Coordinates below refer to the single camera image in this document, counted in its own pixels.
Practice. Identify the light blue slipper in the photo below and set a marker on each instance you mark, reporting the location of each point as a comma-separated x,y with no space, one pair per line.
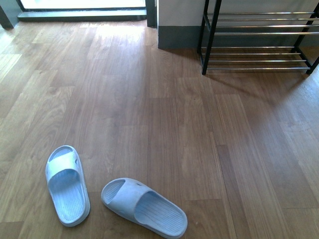
141,205
66,185

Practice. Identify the black metal shoe rack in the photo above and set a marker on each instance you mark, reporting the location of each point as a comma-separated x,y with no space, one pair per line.
241,36

